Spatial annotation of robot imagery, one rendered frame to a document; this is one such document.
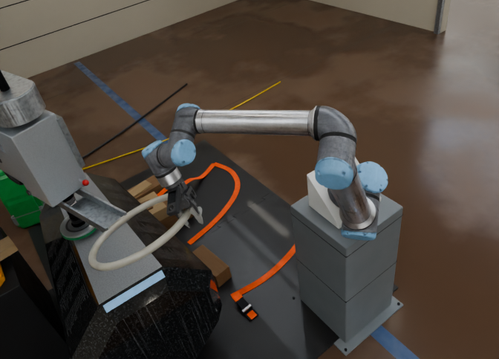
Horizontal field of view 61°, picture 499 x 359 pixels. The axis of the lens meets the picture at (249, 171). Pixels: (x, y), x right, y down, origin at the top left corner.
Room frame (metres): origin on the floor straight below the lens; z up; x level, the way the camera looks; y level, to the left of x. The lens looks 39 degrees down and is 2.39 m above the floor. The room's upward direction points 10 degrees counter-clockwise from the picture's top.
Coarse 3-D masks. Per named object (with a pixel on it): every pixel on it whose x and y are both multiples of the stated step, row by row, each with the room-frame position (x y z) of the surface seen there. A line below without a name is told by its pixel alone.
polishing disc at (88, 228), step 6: (66, 222) 1.76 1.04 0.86; (60, 228) 1.72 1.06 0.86; (66, 228) 1.71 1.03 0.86; (72, 228) 1.70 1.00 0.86; (78, 228) 1.69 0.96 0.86; (84, 228) 1.68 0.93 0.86; (90, 228) 1.67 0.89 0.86; (66, 234) 1.66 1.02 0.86; (72, 234) 1.65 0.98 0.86; (78, 234) 1.64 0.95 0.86; (84, 234) 1.64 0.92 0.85
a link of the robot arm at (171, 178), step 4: (176, 168) 1.31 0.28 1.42; (172, 172) 1.29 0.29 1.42; (176, 172) 1.29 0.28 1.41; (168, 176) 1.27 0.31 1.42; (172, 176) 1.28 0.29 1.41; (176, 176) 1.28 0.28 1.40; (180, 176) 1.30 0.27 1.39; (160, 180) 1.28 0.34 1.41; (164, 180) 1.27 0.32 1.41; (168, 180) 1.27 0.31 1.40; (172, 180) 1.27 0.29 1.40; (176, 180) 1.28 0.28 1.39; (160, 184) 1.28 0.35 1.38; (164, 184) 1.27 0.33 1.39; (168, 184) 1.26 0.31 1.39
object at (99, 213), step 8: (80, 192) 1.72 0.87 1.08; (80, 200) 1.68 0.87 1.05; (88, 200) 1.67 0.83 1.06; (96, 200) 1.62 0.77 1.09; (64, 208) 1.64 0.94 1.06; (72, 208) 1.58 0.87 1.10; (80, 208) 1.62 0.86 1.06; (88, 208) 1.61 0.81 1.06; (96, 208) 1.59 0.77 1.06; (104, 208) 1.58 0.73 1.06; (112, 208) 1.53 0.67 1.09; (80, 216) 1.53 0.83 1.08; (88, 216) 1.49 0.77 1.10; (96, 216) 1.53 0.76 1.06; (104, 216) 1.52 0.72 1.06; (112, 216) 1.51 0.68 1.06; (120, 216) 1.50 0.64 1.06; (96, 224) 1.44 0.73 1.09; (104, 224) 1.46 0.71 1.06
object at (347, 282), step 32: (320, 224) 1.42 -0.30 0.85; (384, 224) 1.37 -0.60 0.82; (320, 256) 1.40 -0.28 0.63; (352, 256) 1.26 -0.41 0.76; (384, 256) 1.38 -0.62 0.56; (320, 288) 1.41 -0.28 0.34; (352, 288) 1.27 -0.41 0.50; (384, 288) 1.40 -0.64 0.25; (352, 320) 1.27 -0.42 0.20; (384, 320) 1.34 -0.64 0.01
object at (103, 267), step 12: (144, 204) 1.50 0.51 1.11; (132, 216) 1.47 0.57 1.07; (180, 216) 1.22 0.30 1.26; (108, 228) 1.40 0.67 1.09; (180, 228) 1.16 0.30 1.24; (156, 240) 1.11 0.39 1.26; (168, 240) 1.11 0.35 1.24; (96, 252) 1.25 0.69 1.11; (144, 252) 1.07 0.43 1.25; (96, 264) 1.12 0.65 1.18; (108, 264) 1.08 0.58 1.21; (120, 264) 1.06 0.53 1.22
